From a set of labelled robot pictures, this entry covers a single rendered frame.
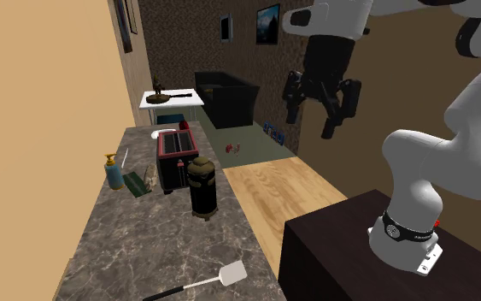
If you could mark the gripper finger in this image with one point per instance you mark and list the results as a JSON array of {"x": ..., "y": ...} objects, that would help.
[
  {"x": 293, "y": 98},
  {"x": 346, "y": 102}
]

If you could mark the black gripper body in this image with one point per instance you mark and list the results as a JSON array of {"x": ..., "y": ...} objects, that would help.
[{"x": 326, "y": 62}]

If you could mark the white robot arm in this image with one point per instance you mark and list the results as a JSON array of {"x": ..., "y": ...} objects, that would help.
[{"x": 469, "y": 162}]

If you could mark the black sofa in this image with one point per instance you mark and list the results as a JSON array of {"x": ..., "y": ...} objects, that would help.
[{"x": 234, "y": 104}]

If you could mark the red toy on floor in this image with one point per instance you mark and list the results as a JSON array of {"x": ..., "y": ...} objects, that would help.
[{"x": 232, "y": 149}]

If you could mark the white side table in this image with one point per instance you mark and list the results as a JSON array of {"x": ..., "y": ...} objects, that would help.
[{"x": 186, "y": 101}]

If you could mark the small red object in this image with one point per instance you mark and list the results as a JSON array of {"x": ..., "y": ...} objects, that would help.
[{"x": 184, "y": 125}]

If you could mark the teal box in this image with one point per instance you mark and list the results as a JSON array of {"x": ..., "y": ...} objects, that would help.
[{"x": 169, "y": 119}]

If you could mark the dark cylindrical coffee press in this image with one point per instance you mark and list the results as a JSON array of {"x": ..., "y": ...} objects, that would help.
[{"x": 202, "y": 191}]

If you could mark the black toaster with red top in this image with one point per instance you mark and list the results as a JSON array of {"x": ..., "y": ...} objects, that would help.
[{"x": 173, "y": 171}]

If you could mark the white curved dish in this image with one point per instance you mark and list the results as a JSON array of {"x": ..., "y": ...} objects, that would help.
[{"x": 156, "y": 133}]

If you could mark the dark robot stand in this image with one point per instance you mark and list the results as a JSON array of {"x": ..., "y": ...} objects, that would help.
[{"x": 336, "y": 258}]

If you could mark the beige animal figure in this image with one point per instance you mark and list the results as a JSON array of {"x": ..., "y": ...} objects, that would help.
[{"x": 151, "y": 177}]

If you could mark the thin white stick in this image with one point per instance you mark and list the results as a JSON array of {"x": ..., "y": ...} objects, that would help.
[{"x": 124, "y": 158}]

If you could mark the green flat book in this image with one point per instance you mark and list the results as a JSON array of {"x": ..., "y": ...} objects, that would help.
[{"x": 134, "y": 185}]

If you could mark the blue soap dispenser bottle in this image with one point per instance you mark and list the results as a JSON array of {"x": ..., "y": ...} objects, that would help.
[{"x": 114, "y": 175}]

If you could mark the blue rack by wall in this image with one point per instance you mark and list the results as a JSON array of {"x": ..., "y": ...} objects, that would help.
[{"x": 274, "y": 133}]

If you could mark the dark landscape wall picture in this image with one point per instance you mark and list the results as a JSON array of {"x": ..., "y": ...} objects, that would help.
[{"x": 268, "y": 24}]

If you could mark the small grey-framed wall picture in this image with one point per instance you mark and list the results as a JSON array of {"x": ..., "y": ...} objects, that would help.
[{"x": 226, "y": 27}]

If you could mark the narrow framed wall picture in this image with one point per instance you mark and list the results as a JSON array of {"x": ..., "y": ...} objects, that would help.
[{"x": 132, "y": 14}]

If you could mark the tall dark wall picture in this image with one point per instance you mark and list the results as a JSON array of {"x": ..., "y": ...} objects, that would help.
[{"x": 122, "y": 25}]

